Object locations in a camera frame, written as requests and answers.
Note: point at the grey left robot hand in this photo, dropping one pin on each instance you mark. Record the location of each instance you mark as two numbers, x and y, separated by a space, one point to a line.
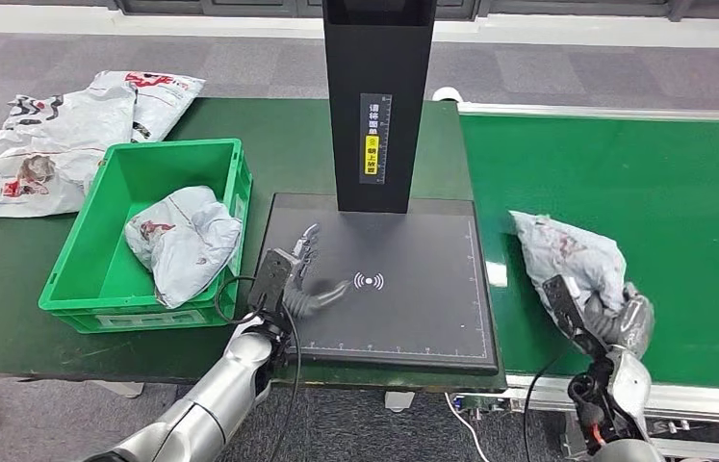
308 300

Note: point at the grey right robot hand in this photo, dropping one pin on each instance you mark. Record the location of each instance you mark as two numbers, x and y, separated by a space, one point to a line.
636 325

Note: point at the grey parcel bag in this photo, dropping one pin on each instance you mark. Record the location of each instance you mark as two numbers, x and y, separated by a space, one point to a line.
569 255

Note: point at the grey parcel red stripe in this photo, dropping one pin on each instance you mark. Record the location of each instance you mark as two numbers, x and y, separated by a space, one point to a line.
193 255

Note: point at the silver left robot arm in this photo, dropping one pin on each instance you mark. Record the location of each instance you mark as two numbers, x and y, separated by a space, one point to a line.
219 402

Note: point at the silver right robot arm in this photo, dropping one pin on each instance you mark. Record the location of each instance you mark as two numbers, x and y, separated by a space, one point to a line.
627 395

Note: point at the green conveyor belt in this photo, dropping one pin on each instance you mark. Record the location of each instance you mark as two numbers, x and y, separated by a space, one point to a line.
652 191

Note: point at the white parcel red logo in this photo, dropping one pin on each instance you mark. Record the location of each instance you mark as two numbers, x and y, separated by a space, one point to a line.
164 105

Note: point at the white parcel black print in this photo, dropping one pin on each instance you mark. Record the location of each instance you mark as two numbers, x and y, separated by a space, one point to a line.
78 121

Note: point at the white parcel red text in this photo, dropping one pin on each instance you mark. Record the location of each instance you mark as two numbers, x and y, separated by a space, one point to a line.
34 185

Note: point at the white table foot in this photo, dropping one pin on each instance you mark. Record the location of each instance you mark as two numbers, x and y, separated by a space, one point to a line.
399 400
117 389

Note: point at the green circuit board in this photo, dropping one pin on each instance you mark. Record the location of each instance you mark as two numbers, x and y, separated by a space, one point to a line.
480 403

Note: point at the ruler label yellow sticker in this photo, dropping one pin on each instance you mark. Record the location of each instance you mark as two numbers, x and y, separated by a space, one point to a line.
375 127

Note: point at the green plastic crate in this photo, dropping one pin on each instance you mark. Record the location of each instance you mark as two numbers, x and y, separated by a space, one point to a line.
136 166

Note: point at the black scanner column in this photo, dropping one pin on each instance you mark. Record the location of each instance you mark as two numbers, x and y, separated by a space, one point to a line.
378 57

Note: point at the dark green topped table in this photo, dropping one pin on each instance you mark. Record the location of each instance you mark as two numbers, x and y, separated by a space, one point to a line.
15 287

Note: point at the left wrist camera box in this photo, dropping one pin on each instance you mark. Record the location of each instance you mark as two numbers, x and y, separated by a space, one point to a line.
272 274

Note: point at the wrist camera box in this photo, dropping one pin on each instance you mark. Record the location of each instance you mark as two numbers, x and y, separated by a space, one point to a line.
272 274
566 306

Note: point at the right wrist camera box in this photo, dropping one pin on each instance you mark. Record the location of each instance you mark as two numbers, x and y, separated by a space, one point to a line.
566 306

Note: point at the black scanner base plate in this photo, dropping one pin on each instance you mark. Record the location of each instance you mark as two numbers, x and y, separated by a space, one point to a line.
410 306

